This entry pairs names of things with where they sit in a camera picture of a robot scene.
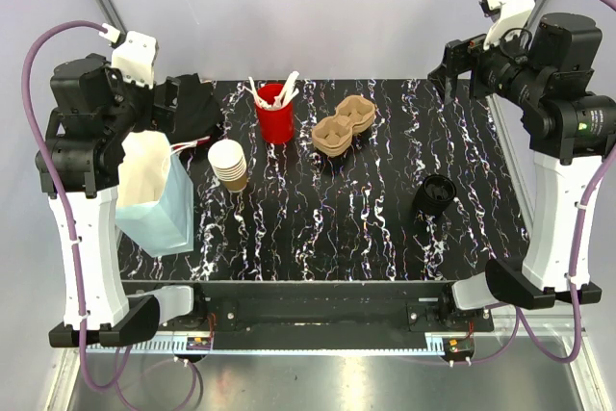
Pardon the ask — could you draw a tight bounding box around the aluminium frame rail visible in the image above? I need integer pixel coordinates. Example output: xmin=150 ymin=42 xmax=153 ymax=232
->
xmin=46 ymin=310 xmax=615 ymax=410

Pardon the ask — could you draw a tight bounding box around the light blue paper bag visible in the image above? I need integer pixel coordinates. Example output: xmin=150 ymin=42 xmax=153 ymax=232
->
xmin=115 ymin=131 xmax=209 ymax=257

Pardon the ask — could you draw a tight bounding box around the black marble pattern mat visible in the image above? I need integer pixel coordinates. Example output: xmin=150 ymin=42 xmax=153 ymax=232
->
xmin=118 ymin=79 xmax=529 ymax=281

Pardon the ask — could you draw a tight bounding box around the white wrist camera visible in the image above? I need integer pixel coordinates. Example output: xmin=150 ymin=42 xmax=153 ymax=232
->
xmin=479 ymin=0 xmax=535 ymax=50
xmin=99 ymin=23 xmax=159 ymax=89

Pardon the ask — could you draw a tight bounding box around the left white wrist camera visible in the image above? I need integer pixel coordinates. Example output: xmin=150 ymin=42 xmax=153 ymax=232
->
xmin=99 ymin=23 xmax=159 ymax=89

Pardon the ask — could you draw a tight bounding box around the stack of black cup lids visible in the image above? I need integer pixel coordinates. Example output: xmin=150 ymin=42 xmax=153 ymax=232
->
xmin=414 ymin=174 xmax=457 ymax=217

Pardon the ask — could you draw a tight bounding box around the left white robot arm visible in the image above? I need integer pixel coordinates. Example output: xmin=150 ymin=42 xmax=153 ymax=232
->
xmin=36 ymin=54 xmax=208 ymax=348

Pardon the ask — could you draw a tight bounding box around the stack of brown paper cups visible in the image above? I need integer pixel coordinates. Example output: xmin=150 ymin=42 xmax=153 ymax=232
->
xmin=212 ymin=160 xmax=248 ymax=193

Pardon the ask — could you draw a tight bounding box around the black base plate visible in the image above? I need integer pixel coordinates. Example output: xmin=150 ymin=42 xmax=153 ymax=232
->
xmin=119 ymin=279 xmax=496 ymax=351

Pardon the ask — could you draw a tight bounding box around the white stirrers bundle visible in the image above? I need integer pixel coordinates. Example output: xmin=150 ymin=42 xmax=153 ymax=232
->
xmin=244 ymin=70 xmax=299 ymax=111

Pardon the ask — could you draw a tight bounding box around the black folded cloth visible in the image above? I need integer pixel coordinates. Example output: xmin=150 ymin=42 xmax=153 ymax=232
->
xmin=167 ymin=73 xmax=223 ymax=144

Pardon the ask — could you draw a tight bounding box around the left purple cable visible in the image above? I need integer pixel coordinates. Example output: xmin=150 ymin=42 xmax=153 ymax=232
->
xmin=20 ymin=20 xmax=199 ymax=405

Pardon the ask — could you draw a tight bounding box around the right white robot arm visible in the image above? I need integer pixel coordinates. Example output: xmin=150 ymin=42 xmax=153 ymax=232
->
xmin=428 ymin=13 xmax=615 ymax=331

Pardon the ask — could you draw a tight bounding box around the cardboard cup carrier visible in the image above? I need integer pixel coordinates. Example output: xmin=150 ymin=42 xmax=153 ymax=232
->
xmin=312 ymin=95 xmax=376 ymax=157

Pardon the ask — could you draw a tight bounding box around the red cup holder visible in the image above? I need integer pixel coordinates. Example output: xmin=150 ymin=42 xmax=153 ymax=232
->
xmin=255 ymin=83 xmax=295 ymax=144

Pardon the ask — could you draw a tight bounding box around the brown paper cup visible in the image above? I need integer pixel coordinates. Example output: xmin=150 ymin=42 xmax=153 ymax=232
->
xmin=208 ymin=140 xmax=245 ymax=170

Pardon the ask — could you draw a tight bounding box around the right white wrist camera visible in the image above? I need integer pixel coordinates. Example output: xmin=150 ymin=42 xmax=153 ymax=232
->
xmin=479 ymin=0 xmax=535 ymax=50

